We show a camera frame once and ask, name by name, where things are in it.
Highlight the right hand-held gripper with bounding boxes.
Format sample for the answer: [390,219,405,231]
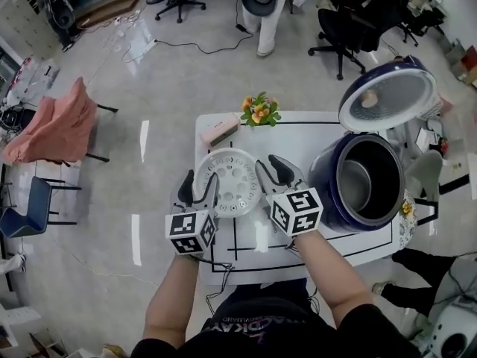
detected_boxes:
[253,154,324,238]

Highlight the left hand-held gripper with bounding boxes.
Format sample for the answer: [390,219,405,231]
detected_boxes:
[165,169,221,256]

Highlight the white perforated steamer tray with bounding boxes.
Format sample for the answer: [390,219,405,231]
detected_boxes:
[192,147,263,219]

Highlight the dark metal pot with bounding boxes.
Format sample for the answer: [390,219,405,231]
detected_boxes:
[336,134,405,224]

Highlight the person's right forearm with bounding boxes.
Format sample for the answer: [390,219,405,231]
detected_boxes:
[296,231,376,330]

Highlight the person's left forearm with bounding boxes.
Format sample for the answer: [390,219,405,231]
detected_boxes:
[143,254,200,345]

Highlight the navy rice cooker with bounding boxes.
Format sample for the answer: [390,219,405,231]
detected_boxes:
[307,54,439,234]

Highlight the pink digital clock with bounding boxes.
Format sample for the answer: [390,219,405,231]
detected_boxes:
[200,112,241,148]

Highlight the potted orange flowers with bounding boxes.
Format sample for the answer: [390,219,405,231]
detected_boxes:
[240,91,282,128]

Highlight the person's dark trousers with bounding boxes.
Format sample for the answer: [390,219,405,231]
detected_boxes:
[230,277,310,306]

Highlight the floral round stool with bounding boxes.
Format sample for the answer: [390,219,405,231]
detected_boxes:
[398,190,418,251]

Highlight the grey-green plastic chair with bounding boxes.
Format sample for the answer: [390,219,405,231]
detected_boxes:
[404,149,444,203]

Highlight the person's black t-shirt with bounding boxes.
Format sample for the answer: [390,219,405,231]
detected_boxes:
[130,296,422,358]

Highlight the chair draped with pink cloth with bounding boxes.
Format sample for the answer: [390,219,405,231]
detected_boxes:
[0,76,119,167]

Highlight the blue chair with black legs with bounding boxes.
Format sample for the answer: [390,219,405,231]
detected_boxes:
[0,175,82,238]

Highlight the black office chair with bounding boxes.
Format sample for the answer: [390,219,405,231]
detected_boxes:
[307,0,411,81]
[145,0,207,24]
[394,0,448,48]

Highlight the wooden step platform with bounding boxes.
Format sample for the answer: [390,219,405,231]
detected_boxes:
[76,0,145,28]

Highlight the grey lockers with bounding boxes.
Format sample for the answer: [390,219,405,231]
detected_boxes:
[0,0,49,59]

